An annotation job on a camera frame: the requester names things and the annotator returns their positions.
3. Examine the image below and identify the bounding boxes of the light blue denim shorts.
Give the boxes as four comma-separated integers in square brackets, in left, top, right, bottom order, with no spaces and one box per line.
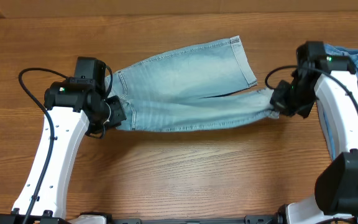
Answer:
[105,36,279,132]

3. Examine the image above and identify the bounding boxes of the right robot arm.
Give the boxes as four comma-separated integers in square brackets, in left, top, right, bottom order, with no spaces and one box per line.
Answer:
[270,41,358,223]

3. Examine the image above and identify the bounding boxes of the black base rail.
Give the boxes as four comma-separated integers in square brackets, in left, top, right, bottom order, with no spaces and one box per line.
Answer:
[79,212,279,224]

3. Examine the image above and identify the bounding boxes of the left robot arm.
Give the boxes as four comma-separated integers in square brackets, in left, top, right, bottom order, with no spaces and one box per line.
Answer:
[0,57,126,224]

